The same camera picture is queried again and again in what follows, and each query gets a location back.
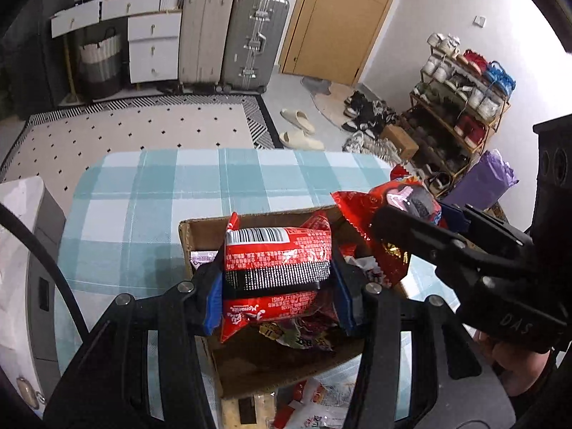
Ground silver suitcase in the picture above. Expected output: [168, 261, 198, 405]
[220, 0, 290, 94]

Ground dark grey refrigerator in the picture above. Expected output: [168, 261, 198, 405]
[0, 0, 59, 112]

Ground red black-banded snack packet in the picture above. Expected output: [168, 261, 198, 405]
[219, 210, 342, 344]

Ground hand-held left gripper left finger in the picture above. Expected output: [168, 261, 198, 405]
[42, 255, 224, 429]

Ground person's right hand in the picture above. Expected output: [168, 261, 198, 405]
[474, 328, 552, 394]

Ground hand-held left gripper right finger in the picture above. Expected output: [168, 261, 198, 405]
[333, 257, 519, 429]

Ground white red snack packet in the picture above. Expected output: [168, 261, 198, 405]
[272, 378, 358, 429]

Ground pile of black white sneakers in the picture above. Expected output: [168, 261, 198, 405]
[342, 90, 403, 153]

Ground gold metal shoe rack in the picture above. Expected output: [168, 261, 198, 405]
[402, 31, 512, 197]

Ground teal checked tablecloth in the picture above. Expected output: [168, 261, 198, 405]
[54, 147, 448, 429]

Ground white black-dotted rug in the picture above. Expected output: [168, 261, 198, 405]
[0, 94, 284, 184]

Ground purple bag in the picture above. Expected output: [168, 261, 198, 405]
[442, 149, 519, 211]

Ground rows of assorted shoes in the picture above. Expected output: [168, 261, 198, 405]
[404, 32, 514, 193]

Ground white drawer dresser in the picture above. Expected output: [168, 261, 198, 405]
[50, 0, 184, 85]

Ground beige suitcase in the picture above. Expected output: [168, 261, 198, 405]
[178, 0, 236, 94]

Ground small brown cardboard box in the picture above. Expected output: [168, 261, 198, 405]
[380, 124, 420, 159]

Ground black cable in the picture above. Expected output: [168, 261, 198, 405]
[0, 203, 90, 345]

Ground white-topped grey cabinet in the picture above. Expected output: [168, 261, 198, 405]
[0, 176, 68, 412]

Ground beige fluffy mat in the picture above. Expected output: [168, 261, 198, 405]
[310, 83, 358, 130]

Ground grey white laundry basket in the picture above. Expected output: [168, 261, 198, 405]
[78, 27, 123, 99]

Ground wooden door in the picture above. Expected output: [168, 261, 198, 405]
[279, 0, 408, 87]

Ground shiny red snack packet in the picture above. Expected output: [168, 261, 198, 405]
[331, 165, 448, 290]

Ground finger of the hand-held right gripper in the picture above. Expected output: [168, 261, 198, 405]
[442, 204, 534, 255]
[371, 206, 485, 278]

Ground grey door mat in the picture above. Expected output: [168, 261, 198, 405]
[300, 76, 332, 95]

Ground beige slipper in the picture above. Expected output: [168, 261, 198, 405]
[280, 108, 316, 135]
[278, 130, 326, 151]

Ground clear cracker packet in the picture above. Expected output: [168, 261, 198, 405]
[222, 393, 280, 429]

